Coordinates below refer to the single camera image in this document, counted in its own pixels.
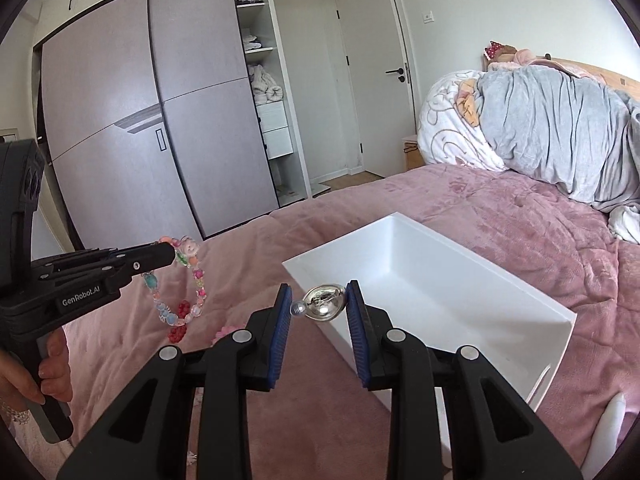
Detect colourful flower bead bracelet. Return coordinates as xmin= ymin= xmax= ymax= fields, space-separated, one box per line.
xmin=141 ymin=235 xmax=208 ymax=345

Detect silver pearl brooch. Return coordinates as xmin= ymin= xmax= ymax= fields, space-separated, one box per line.
xmin=290 ymin=284 xmax=346 ymax=323

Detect white bedroom door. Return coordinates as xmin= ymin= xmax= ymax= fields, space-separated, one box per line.
xmin=335 ymin=0 xmax=416 ymax=177

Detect person's left hand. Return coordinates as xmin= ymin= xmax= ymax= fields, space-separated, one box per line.
xmin=0 ymin=327 xmax=73 ymax=417

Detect white plastic storage box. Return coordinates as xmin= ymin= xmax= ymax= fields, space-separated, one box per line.
xmin=281 ymin=211 xmax=578 ymax=413

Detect pink plush bed blanket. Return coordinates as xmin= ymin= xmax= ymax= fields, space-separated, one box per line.
xmin=14 ymin=162 xmax=640 ymax=480

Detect grey sliding wardrobe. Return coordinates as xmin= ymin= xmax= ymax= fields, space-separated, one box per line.
xmin=39 ymin=0 xmax=310 ymax=248

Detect wooden bedside table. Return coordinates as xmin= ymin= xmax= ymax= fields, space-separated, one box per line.
xmin=402 ymin=134 xmax=425 ymax=171

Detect white drawer unit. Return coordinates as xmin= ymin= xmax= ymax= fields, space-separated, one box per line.
xmin=257 ymin=102 xmax=293 ymax=160

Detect folded white towels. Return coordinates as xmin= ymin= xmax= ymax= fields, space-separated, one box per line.
xmin=248 ymin=64 xmax=283 ymax=105

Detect white patterned pillow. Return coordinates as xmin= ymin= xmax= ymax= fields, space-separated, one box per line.
xmin=418 ymin=70 xmax=506 ymax=172

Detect grey crumpled duvet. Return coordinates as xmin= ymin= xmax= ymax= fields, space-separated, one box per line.
xmin=474 ymin=66 xmax=639 ymax=243

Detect plush toy with red bow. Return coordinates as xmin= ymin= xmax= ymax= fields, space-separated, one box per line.
xmin=483 ymin=41 xmax=537 ymax=72

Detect black door handle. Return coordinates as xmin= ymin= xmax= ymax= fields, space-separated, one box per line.
xmin=385 ymin=67 xmax=406 ymax=82

